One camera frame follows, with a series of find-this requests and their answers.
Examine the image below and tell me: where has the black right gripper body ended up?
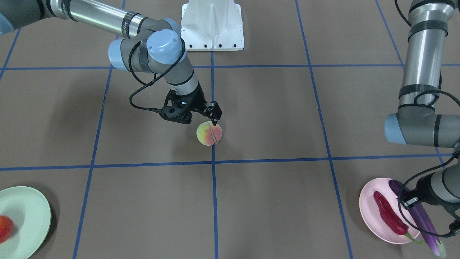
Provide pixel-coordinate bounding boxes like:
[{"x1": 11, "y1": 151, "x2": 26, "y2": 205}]
[{"x1": 160, "y1": 88, "x2": 207, "y2": 124}]

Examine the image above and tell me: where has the yellow pink peach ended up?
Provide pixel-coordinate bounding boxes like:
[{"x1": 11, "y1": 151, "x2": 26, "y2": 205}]
[{"x1": 196, "y1": 121, "x2": 223, "y2": 146}]

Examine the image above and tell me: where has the red pomegranate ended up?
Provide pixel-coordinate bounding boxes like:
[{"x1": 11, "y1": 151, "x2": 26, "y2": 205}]
[{"x1": 0, "y1": 215, "x2": 14, "y2": 244}]

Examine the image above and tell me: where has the red chili pepper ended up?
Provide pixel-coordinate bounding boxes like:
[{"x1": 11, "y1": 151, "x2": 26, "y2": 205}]
[{"x1": 373, "y1": 191, "x2": 424, "y2": 244}]

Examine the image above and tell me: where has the purple eggplant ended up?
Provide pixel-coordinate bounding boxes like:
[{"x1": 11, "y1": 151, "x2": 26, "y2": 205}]
[{"x1": 388, "y1": 179, "x2": 447, "y2": 259}]

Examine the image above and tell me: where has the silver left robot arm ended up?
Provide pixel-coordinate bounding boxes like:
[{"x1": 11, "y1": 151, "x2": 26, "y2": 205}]
[{"x1": 384, "y1": 0, "x2": 459, "y2": 159}]

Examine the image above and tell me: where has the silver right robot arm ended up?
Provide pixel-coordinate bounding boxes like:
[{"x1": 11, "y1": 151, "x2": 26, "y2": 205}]
[{"x1": 0, "y1": 0, "x2": 222, "y2": 125}]

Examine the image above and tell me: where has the light green plate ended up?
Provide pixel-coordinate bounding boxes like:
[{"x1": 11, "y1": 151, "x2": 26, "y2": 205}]
[{"x1": 0, "y1": 186, "x2": 51, "y2": 259}]

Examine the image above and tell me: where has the pink plate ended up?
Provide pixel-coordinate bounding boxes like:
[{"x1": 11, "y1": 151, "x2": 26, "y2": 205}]
[{"x1": 359, "y1": 178, "x2": 420, "y2": 245}]

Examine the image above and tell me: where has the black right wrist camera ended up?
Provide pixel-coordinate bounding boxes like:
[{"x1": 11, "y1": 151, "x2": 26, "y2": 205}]
[{"x1": 203, "y1": 101, "x2": 223, "y2": 122}]

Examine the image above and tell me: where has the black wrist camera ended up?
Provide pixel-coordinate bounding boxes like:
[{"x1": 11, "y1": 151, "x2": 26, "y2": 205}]
[
  {"x1": 399, "y1": 196, "x2": 420, "y2": 210},
  {"x1": 203, "y1": 101, "x2": 223, "y2": 122}
]

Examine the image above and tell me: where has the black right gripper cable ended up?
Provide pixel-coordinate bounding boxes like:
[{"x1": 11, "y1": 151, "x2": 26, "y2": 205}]
[{"x1": 129, "y1": 36, "x2": 187, "y2": 113}]

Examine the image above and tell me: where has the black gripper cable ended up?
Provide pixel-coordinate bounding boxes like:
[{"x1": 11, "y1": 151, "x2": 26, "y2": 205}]
[
  {"x1": 394, "y1": 0, "x2": 460, "y2": 238},
  {"x1": 129, "y1": 36, "x2": 187, "y2": 113}
]

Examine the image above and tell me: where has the white pedestal column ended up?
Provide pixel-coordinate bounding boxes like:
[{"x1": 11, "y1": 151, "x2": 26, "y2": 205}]
[{"x1": 180, "y1": 0, "x2": 245, "y2": 51}]

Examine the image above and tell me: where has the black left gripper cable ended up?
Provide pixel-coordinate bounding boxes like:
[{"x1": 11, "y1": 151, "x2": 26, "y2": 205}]
[{"x1": 394, "y1": 0, "x2": 460, "y2": 238}]

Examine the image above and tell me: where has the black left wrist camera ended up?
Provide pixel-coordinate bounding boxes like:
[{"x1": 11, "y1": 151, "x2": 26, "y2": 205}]
[{"x1": 399, "y1": 196, "x2": 420, "y2": 210}]

